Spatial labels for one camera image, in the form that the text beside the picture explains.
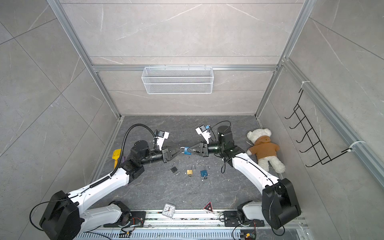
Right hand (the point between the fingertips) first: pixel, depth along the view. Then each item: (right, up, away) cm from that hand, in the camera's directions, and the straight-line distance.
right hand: (189, 150), depth 72 cm
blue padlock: (+8, -16, +17) cm, 25 cm away
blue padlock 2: (-2, 0, -2) cm, 2 cm away
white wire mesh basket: (-9, +44, +29) cm, 54 cm away
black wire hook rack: (+57, +2, -7) cm, 58 cm away
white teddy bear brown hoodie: (+47, -3, +20) cm, 51 cm away
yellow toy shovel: (-49, -7, +23) cm, 55 cm away
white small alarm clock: (-11, -31, +3) cm, 33 cm away
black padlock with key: (-10, -15, +19) cm, 26 cm away
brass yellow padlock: (0, -16, +19) cm, 25 cm away
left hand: (-3, +1, -2) cm, 4 cm away
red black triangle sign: (+10, -31, +5) cm, 33 cm away
